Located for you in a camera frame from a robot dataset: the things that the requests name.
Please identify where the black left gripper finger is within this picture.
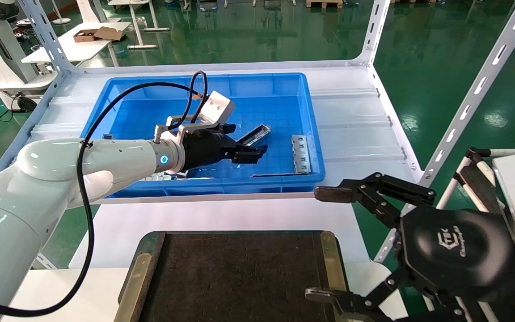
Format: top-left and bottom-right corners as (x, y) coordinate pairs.
(233, 153), (262, 165)
(235, 144), (269, 158)

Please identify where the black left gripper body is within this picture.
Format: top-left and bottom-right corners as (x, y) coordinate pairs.
(180, 123), (241, 174)

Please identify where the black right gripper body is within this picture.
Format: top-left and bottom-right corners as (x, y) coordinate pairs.
(398, 207), (515, 322)

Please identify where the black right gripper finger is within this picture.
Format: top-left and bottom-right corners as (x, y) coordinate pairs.
(314, 172), (438, 229)
(304, 265), (466, 322)

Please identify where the silver channel-shaped metal part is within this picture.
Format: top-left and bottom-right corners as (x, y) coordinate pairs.
(239, 124), (271, 148)

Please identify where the black felt-lined container tray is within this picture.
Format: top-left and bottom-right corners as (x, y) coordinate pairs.
(114, 230), (351, 322)

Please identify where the slotted silver metal plate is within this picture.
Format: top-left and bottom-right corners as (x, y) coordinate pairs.
(291, 135), (312, 174)

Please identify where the white metal shelf rack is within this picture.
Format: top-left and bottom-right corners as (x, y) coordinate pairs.
(0, 0), (515, 264)

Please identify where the blue plastic bin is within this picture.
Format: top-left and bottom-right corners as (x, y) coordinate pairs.
(80, 73), (326, 198)

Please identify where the black white folding stand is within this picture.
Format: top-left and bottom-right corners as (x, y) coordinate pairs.
(436, 148), (504, 213)

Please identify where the open cardboard box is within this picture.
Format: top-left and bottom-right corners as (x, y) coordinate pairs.
(73, 26), (125, 43)

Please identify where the wooden pallet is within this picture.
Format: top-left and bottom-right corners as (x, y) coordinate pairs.
(306, 0), (344, 9)

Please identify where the white background table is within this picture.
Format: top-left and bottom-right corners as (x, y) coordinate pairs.
(21, 21), (132, 68)

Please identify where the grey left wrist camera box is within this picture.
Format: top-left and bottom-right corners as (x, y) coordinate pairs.
(166, 91), (236, 136)

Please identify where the white table leg frame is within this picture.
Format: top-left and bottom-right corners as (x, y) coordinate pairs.
(107, 0), (171, 50)

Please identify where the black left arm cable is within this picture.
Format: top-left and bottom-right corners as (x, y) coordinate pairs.
(0, 70), (209, 318)

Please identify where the black floor cable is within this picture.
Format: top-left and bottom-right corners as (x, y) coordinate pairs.
(0, 92), (23, 122)

